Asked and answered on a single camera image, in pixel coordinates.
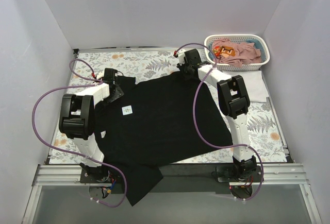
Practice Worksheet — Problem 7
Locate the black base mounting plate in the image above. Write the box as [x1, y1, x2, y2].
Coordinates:
[80, 163, 262, 203]

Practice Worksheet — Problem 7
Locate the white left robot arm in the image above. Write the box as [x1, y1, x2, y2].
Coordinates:
[59, 68, 123, 183]

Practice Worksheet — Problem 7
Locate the white plastic laundry basket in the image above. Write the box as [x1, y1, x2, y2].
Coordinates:
[204, 35, 270, 72]

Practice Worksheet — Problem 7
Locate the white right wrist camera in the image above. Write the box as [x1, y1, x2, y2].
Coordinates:
[173, 49, 186, 65]

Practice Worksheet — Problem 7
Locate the pink t-shirt with print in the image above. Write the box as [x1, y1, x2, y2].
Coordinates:
[211, 39, 261, 68]

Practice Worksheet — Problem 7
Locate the black t-shirt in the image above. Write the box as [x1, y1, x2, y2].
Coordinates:
[91, 71, 234, 207]

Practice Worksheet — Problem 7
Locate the folded white t-shirt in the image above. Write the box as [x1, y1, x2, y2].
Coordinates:
[224, 71, 269, 103]

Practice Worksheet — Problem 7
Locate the aluminium frame rail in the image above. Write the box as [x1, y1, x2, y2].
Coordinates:
[23, 163, 321, 223]

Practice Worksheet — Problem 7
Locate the blue garment in basket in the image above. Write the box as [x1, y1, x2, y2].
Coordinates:
[246, 39, 265, 63]

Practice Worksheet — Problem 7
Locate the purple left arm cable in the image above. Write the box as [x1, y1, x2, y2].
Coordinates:
[32, 59, 128, 207]

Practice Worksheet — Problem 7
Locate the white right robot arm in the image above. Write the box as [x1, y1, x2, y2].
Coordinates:
[173, 49, 257, 182]

